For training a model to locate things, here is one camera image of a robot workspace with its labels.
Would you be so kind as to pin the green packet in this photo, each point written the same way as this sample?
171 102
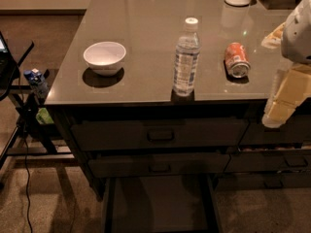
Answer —
44 117

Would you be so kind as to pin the orange soda can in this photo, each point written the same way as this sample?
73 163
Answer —
236 61

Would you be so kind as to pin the blue capped small bottle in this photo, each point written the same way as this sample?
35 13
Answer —
37 83

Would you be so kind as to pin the dark drawer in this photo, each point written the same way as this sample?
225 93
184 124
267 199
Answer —
269 161
263 181
295 131
152 134
158 164
161 204

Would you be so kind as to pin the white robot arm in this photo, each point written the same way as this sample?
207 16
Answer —
296 38

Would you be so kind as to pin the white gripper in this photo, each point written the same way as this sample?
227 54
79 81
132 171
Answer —
298 38

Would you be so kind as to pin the clear plastic water bottle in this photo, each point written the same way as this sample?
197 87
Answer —
187 53

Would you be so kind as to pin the dark drawer cabinet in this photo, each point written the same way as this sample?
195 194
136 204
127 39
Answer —
65 116

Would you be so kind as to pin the black side stand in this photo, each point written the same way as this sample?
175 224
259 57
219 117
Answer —
29 136

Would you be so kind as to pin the bag of brown snacks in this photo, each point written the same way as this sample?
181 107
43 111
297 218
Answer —
273 39

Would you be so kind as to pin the white ceramic bowl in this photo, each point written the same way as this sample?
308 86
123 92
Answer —
105 58

